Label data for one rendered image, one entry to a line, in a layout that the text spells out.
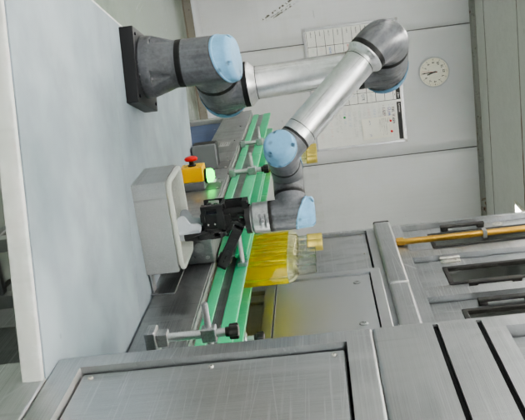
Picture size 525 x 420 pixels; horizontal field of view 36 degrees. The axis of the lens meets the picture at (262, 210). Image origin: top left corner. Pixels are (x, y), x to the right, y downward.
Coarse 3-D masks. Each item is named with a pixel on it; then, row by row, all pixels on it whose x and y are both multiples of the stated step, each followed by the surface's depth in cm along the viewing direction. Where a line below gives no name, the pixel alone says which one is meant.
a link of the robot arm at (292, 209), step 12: (288, 192) 193; (300, 192) 193; (276, 204) 192; (288, 204) 191; (300, 204) 191; (312, 204) 191; (276, 216) 191; (288, 216) 191; (300, 216) 191; (312, 216) 191; (276, 228) 193; (288, 228) 193
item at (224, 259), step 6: (234, 228) 194; (240, 228) 195; (234, 234) 194; (240, 234) 194; (228, 240) 195; (234, 240) 195; (228, 246) 195; (234, 246) 195; (222, 252) 196; (228, 252) 195; (222, 258) 196; (228, 258) 196; (222, 264) 196; (228, 264) 197
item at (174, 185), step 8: (176, 168) 196; (176, 176) 201; (168, 184) 186; (176, 184) 202; (168, 192) 186; (176, 192) 202; (184, 192) 202; (168, 200) 187; (176, 200) 203; (184, 200) 203; (176, 208) 203; (184, 208) 203; (176, 216) 204; (176, 224) 188; (176, 232) 188; (176, 240) 189; (176, 248) 190; (184, 248) 204; (192, 248) 205; (184, 256) 198; (184, 264) 191
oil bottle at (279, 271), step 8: (248, 264) 216; (256, 264) 215; (264, 264) 214; (272, 264) 214; (280, 264) 213; (288, 264) 213; (296, 264) 214; (248, 272) 214; (256, 272) 214; (264, 272) 213; (272, 272) 213; (280, 272) 213; (288, 272) 213; (296, 272) 214; (248, 280) 214; (256, 280) 214; (264, 280) 214; (272, 280) 214; (280, 280) 214; (288, 280) 214
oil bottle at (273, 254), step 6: (252, 252) 223; (258, 252) 222; (264, 252) 222; (270, 252) 221; (276, 252) 221; (282, 252) 220; (288, 252) 219; (294, 252) 220; (252, 258) 219; (258, 258) 219; (264, 258) 219; (270, 258) 218; (276, 258) 218; (294, 258) 219
